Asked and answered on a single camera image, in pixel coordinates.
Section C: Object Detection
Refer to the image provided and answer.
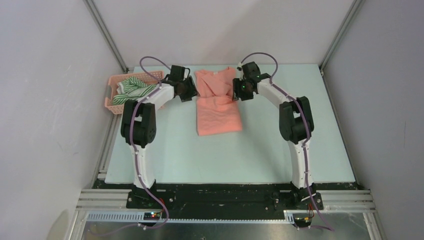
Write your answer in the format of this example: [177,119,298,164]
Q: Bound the right small circuit board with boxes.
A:
[293,216,313,225]

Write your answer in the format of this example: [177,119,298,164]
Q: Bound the green white striped garment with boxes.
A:
[112,76,156,106]

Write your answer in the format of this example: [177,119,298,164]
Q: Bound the left aluminium corner post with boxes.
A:
[83,0,129,74]

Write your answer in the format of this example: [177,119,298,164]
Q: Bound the small circuit board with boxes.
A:
[293,216,313,225]
[143,211,162,221]

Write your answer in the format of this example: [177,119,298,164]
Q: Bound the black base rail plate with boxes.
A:
[92,180,359,220]

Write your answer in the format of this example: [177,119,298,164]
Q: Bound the pink plastic laundry basket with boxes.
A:
[104,71,164,115]

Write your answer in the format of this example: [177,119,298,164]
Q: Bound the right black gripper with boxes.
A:
[232,77,254,102]

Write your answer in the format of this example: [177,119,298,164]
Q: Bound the left small circuit board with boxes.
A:
[143,211,162,221]

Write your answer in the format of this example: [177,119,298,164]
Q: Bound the aluminium corner post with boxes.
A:
[319,0,366,72]
[83,0,129,74]

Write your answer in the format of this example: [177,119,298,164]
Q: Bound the salmon pink t-shirt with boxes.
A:
[195,67,243,137]

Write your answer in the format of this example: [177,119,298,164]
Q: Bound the aluminium toothed cable duct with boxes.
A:
[85,211,295,224]

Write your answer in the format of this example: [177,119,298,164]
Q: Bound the right aluminium corner post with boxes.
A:
[319,0,366,72]

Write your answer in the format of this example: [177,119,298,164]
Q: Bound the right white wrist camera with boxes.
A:
[236,62,243,71]

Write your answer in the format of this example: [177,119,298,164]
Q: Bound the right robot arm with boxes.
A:
[232,61,315,209]

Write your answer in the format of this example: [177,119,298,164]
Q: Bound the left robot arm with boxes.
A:
[120,65,199,208]

